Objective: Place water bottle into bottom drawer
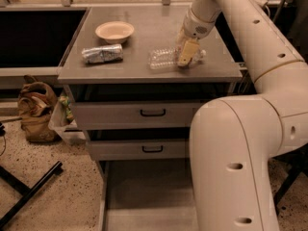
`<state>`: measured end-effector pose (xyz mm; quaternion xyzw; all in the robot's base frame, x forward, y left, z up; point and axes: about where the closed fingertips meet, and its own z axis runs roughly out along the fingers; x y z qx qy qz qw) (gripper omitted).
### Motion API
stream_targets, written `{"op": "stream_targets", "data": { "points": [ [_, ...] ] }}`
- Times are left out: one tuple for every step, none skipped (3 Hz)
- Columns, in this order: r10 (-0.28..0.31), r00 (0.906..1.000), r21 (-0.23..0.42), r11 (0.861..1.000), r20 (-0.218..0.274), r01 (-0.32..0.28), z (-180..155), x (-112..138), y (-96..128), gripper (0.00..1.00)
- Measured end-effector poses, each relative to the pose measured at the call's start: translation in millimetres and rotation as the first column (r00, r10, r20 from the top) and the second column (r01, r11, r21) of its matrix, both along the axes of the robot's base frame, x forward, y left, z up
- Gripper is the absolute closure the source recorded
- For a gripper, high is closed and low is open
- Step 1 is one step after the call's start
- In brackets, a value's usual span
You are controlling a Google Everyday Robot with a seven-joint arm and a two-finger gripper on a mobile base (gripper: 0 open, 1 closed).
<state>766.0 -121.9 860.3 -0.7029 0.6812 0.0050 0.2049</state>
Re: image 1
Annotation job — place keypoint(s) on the beige paper bowl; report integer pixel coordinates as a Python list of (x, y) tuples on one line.
[(115, 31)]

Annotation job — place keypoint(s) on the silver foil snack bag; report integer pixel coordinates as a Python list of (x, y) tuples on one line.
[(103, 54)]

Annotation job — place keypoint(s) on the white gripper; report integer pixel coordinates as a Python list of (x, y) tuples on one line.
[(196, 28)]

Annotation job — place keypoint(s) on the grey drawer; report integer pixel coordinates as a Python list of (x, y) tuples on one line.
[(148, 195), (126, 106), (139, 144)]

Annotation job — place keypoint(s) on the grey drawer cabinet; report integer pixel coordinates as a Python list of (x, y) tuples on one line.
[(156, 27)]

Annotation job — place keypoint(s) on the black office chair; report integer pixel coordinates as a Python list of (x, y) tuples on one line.
[(298, 162)]

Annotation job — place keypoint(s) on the grey middle drawer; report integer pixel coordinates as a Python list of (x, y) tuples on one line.
[(139, 144)]

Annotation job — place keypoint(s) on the grey top drawer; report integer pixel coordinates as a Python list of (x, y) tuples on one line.
[(126, 106)]

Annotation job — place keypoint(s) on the brown paper bag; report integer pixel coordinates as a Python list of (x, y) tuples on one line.
[(36, 104)]

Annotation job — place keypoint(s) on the clear plastic bin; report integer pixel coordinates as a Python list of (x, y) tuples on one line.
[(63, 122)]

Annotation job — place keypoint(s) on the clear plastic water bottle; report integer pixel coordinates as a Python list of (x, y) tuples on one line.
[(167, 58)]

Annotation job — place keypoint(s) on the grey bottom drawer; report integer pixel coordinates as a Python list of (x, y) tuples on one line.
[(148, 195)]

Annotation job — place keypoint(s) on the black stand legs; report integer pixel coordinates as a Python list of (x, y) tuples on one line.
[(26, 192)]

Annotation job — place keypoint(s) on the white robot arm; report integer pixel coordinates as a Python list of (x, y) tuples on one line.
[(232, 138)]

